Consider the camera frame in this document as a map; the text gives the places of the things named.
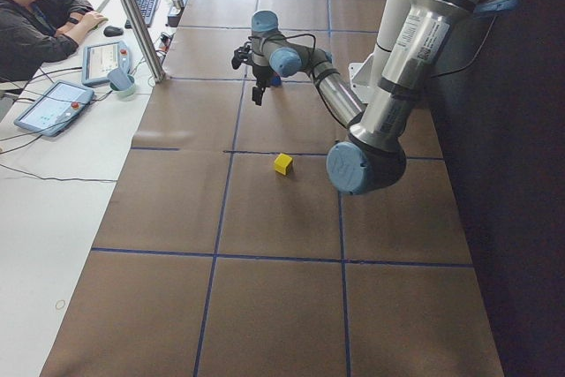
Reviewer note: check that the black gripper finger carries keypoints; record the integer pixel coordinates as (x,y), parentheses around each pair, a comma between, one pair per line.
(257,95)

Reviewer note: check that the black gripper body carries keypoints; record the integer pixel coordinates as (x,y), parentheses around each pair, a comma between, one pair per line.
(259,74)

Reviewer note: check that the blue wooden cube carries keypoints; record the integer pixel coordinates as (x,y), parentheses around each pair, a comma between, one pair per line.
(276,81)

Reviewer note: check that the yellow wooden cube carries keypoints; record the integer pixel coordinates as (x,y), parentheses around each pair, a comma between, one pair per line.
(282,164)

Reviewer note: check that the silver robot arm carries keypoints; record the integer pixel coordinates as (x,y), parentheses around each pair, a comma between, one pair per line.
(375,101)

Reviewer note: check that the orange black connector strip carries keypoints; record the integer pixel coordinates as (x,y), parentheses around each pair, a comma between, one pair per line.
(165,41)

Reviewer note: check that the black keyboard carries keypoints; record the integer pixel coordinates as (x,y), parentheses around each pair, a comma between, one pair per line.
(148,9)

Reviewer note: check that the black computer mouse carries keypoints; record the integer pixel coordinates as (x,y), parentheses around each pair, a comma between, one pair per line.
(113,31)

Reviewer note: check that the far teach pendant tablet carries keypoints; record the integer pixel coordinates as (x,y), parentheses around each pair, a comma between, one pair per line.
(100,59)

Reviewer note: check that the teach pendant tablet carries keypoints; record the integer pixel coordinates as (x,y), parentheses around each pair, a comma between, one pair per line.
(100,59)
(56,109)

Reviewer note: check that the near teach pendant tablet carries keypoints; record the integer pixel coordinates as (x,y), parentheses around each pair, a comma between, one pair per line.
(56,109)

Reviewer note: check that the seated person in black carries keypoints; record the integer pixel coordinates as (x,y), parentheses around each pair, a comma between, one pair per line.
(35,32)

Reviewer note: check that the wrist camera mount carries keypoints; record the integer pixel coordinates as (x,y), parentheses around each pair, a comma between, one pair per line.
(241,55)

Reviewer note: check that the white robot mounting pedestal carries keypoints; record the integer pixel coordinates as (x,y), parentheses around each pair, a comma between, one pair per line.
(364,77)

